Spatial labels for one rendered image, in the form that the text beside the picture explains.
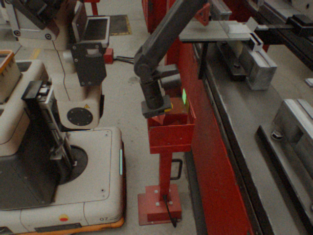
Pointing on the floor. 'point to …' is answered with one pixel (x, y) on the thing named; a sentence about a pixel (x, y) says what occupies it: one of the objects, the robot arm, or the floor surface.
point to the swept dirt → (187, 181)
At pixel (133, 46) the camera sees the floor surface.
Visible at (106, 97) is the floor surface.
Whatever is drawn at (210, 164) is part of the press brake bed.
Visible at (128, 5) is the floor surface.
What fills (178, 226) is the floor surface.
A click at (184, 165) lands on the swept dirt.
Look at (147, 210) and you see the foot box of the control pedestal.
